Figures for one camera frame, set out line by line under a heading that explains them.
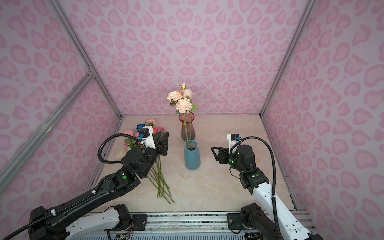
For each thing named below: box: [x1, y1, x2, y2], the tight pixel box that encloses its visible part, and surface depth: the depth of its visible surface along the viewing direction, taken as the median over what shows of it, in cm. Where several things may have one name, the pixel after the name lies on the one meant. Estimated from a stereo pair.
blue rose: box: [135, 123, 146, 131], surface depth 111 cm
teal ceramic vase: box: [184, 140, 201, 171], surface depth 84 cm
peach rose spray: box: [167, 83, 199, 150], surface depth 70 cm
